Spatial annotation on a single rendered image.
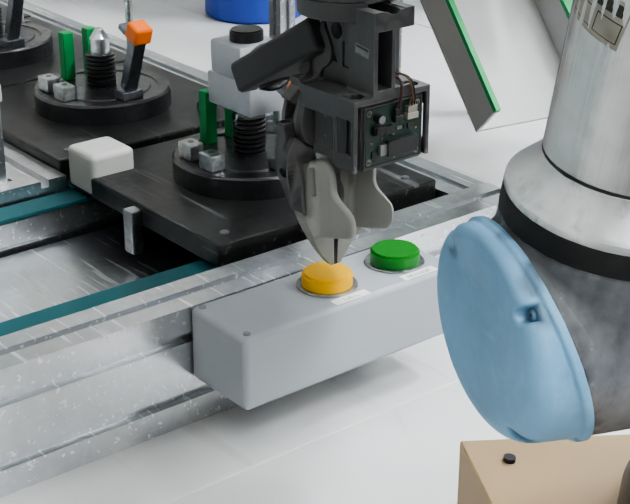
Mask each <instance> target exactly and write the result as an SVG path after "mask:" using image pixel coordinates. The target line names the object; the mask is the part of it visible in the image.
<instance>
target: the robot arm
mask: <svg viewBox="0 0 630 504"><path fill-rule="evenodd" d="M296 10H297V12H298V13H299V14H301V15H303V16H305V17H308V18H306V19H304V20H303V21H301V22H299V23H298V24H296V25H294V26H293V27H291V28H289V29H288V30H286V31H284V32H283V33H281V34H279V35H278V36H276V37H274V38H273V39H271V40H269V41H268V42H266V43H263V44H260V45H258V46H256V47H255V48H254V49H253V50H252V51H251V52H249V53H248V54H246V55H244V56H243V57H241V58H239V59H238V60H236V61H234V62H233V63H232V64H231V70H232V73H233V76H234V79H235V83H236V86H237V89H238V90H239V91H240V92H248V91H253V90H257V89H259V90H263V91H276V90H279V89H281V88H283V87H284V86H285V85H286V84H287V83H288V82H289V81H291V84H290V85H289V86H288V87H287V89H286V90H285V91H284V92H283V94H282V98H283V99H284V103H283V108H282V114H281V119H282V120H280V121H277V122H276V128H277V141H276V148H275V164H276V170H277V174H278V178H279V180H280V183H281V185H282V188H283V190H284V193H285V195H286V198H287V200H288V203H289V205H290V207H291V208H292V209H293V210H294V212H295V215H296V217H297V220H298V222H299V224H300V226H301V228H302V230H303V231H304V233H305V235H306V237H307V239H308V240H309V242H310V244H311V245H312V247H313V248H314V249H315V251H316V252H317V253H318V254H319V256H320V257H321V258H322V259H323V260H324V261H325V262H326V263H328V264H330V265H333V264H336V263H339V262H341V260H342V258H343V257H344V255H345V253H346V251H347V250H348V248H349V246H350V244H351V242H352V240H353V238H354V237H355V235H356V229H357V227H363V228H382V229H384V228H387V227H389V226H390V225H391V224H392V222H393V218H394V209H393V205H392V203H391V202H390V201H389V200H388V198H387V197H386V196H385V195H384V194H383V193H382V191H381V190H380V189H379V187H378V185H377V182H376V168H378V167H382V166H385V165H388V164H392V163H395V162H399V161H402V160H406V159H409V158H412V157H416V156H419V154H421V153H424V154H426V153H428V139H429V108H430V84H428V83H425V82H422V81H419V80H416V79H413V78H411V77H410V76H408V75H407V74H405V73H402V72H399V47H400V28H403V27H408V26H412V25H414V16H415V6H414V5H410V4H407V3H403V2H400V1H398V0H296ZM422 103H423V126H422ZM421 127H422V136H421ZM316 152H317V153H320V154H322V155H325V156H327V157H329V158H328V159H326V158H324V157H322V158H319V159H316V155H315V153H316ZM437 296H438V307H439V314H440V320H441V325H442V330H443V334H444V338H445V342H446V346H447V348H448V351H449V355H450V358H451V361H452V364H453V367H454V369H455V372H456V374H457V376H458V379H459V381H460V383H461V385H462V387H463V389H464V391H465V393H466V395H467V396H468V398H469V400H470V401H471V403H472V404H473V406H474V407H475V409H476V410H477V411H478V413H479V414H480V415H481V416H482V418H483V419H484V420H485V421H486V422H487V423H488V424H489V425H490V426H491V427H492V428H493V429H495V430H496V431H497V432H499V433H500V434H502V435H503V436H505V437H507V438H509V439H511V440H514V441H517V442H521V443H540V442H549V441H557V440H565V439H568V440H570V441H572V442H582V441H586V440H588V439H590V438H591V436H592V435H598V434H603V433H609V432H615V431H621V430H627V429H630V0H573V2H572V7H571V12H570V16H569V21H568V25H567V30H566V35H565V39H564V44H563V49H562V53H561V58H560V63H559V67H558V72H557V77H556V81H555V86H554V90H553V95H552V100H551V104H550V109H549V114H548V118H547V123H546V128H545V132H544V137H543V138H542V139H540V140H539V141H537V142H535V143H533V144H531V145H529V146H527V147H525V148H524V149H522V150H520V151H519V152H517V153H516V154H515V155H514V156H513V157H512V158H511V159H510V160H509V162H508V163H507V166H506V169H505V172H504V176H503V180H502V185H501V190H500V195H499V201H498V206H497V210H496V214H495V215H494V217H493V218H491V219H490V218H488V217H485V216H475V217H472V218H471V219H469V221H468V222H465V223H461V224H459V225H458V226H457V227H456V228H455V229H454V230H452V231H451V232H450V233H449V234H448V236H447V237H446V239H445V241H444V243H443V246H442V249H441V252H440V256H439V262H438V271H437ZM617 504H630V460H629V461H628V463H627V465H626V467H625V470H624V472H623V476H622V480H621V485H620V490H619V495H618V500H617Z"/></svg>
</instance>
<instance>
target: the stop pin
mask: <svg viewBox="0 0 630 504"><path fill-rule="evenodd" d="M123 219H124V236H125V250H126V251H128V252H129V253H131V254H133V255H135V254H138V253H142V252H144V238H143V218H142V210H141V209H139V208H137V207H135V206H131V207H127V208H124V209H123Z"/></svg>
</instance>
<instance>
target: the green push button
mask: <svg viewBox="0 0 630 504"><path fill-rule="evenodd" d="M419 261H420V249H419V248H418V247H417V246H416V245H415V244H413V243H412V242H409V241H405V240H399V239H389V240H383V241H379V242H377V243H375V244H374V245H373V246H372V247H371V248H370V262H371V263H372V264H373V265H375V266H377V267H380V268H383V269H389V270H403V269H409V268H412V267H414V266H416V265H417V264H418V263H419Z"/></svg>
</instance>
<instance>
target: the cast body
mask: <svg viewBox="0 0 630 504"><path fill-rule="evenodd" d="M271 39H273V38H270V37H267V36H264V31H263V28H261V27H260V26H257V25H237V26H234V27H232V28H231V29H230V30H229V35H226V36H221V37H217V38H213V39H211V64H212V69H211V70H209V71H208V88H209V101H210V102H212V103H215V104H217V105H220V106H222V107H225V108H227V109H230V110H232V111H235V112H238V113H240V114H243V115H245V116H248V117H255V116H259V115H263V114H267V113H270V112H274V111H278V110H282V108H283V103H284V99H283V98H282V96H281V95H280V94H279V93H278V92H277V91H263V90H259V89H257V90H253V91H248V92H240V91H239V90H238V89H237V86H236V83H235V79H234V76H233V73H232V70H231V64H232V63H233V62H234V61H236V60H238V59H239V58H241V57H243V56H244V55H246V54H248V53H249V52H251V51H252V50H253V49H254V48H255V47H256V46H258V45H260V44H263V43H266V42H268V41H269V40H271Z"/></svg>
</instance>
